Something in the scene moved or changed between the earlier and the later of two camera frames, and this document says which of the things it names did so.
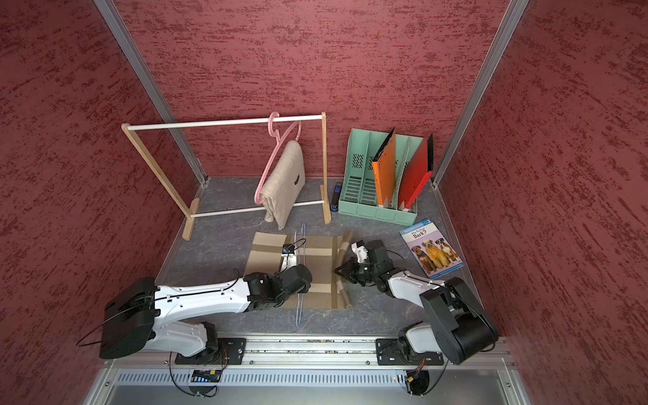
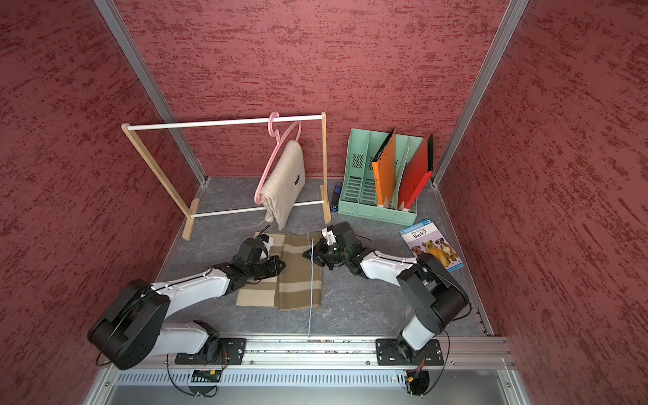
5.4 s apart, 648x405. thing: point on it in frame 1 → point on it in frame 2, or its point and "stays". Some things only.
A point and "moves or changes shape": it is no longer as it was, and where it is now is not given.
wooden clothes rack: [194, 217] stays
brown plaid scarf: [325, 256] moves or changes shape
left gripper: [305, 289] → [274, 271]
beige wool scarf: [284, 191] stays
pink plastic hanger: [271, 154] stays
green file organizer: [359, 195] stays
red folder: [419, 173] stays
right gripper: [349, 273] → [319, 256]
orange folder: [384, 164] stays
